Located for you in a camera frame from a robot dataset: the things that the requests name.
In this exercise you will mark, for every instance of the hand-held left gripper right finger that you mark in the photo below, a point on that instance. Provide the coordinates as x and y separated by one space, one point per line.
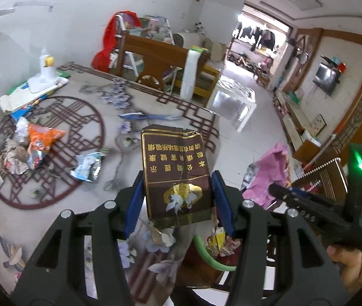
224 207

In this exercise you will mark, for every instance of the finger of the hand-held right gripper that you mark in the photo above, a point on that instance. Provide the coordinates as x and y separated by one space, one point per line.
300 191
283 197

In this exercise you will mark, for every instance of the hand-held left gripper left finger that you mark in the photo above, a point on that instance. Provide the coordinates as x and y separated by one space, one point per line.
134 210

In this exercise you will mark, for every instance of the pink snack wrapper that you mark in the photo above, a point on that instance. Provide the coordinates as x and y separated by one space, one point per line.
270 172

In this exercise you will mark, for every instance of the yellow green wrapper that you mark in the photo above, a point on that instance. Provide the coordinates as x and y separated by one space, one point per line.
224 242

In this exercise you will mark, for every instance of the brown cigarette carton wrapper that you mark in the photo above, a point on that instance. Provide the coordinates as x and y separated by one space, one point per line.
174 165

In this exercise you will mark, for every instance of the blue white wrapper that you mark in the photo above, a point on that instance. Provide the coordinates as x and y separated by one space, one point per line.
87 167

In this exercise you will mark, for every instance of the green-rimmed trash bin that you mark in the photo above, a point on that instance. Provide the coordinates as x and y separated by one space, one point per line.
206 277

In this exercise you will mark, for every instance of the orange snack bag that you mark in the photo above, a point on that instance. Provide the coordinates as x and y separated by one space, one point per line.
42 137

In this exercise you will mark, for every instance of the printed wrapper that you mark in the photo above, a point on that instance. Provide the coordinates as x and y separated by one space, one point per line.
13 157

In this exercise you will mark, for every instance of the person's right hand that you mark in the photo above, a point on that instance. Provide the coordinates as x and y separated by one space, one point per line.
340 261

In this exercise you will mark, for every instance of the wooden chair with round carving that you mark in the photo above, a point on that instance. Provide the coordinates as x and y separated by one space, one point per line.
327 178

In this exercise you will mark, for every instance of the long television cabinet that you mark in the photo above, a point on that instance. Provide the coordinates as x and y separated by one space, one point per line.
299 127

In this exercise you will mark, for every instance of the framed geometric picture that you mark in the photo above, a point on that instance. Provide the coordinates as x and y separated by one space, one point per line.
319 122

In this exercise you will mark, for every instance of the green tissue box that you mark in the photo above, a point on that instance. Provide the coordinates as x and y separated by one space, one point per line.
293 96

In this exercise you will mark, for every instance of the white coffee table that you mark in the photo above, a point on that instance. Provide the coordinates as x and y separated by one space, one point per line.
232 98

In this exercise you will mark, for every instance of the small wooden chair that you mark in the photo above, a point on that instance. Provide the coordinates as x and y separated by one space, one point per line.
261 76

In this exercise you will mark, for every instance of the white plastic sheet roll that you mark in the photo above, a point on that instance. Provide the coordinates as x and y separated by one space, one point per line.
191 70

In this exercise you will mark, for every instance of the white balance bike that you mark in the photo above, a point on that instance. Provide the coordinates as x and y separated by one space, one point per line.
243 61

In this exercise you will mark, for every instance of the blue printed book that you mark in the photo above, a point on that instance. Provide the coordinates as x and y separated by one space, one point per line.
29 107

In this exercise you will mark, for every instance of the carved wooden chair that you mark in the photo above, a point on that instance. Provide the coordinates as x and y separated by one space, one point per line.
155 57

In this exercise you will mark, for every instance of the white desk lamp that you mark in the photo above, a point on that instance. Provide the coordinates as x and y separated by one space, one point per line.
42 81

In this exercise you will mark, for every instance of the colourful block toy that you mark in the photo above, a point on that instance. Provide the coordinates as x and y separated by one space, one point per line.
200 49

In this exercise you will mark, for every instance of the white paper sheets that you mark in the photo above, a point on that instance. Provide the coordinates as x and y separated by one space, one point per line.
18 100

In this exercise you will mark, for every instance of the hanging clothes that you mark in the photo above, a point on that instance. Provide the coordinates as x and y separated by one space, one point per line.
257 36

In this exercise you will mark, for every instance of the green book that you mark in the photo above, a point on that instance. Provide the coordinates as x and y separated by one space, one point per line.
18 87

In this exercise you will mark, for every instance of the yellow round gadget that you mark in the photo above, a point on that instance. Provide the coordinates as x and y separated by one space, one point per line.
49 61

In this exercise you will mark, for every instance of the red cloth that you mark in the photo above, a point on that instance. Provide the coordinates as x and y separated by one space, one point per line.
109 38

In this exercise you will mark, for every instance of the black white plush toy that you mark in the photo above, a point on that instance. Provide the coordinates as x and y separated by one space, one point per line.
199 28

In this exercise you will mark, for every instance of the white book rack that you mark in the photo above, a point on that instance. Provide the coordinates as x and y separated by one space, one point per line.
150 27

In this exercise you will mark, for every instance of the wall-mounted television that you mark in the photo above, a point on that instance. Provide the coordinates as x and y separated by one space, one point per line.
327 78

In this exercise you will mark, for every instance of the red wall ornament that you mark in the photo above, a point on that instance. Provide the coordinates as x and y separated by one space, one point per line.
342 68

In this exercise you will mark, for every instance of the round wall clock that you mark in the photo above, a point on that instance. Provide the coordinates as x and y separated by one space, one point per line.
303 58

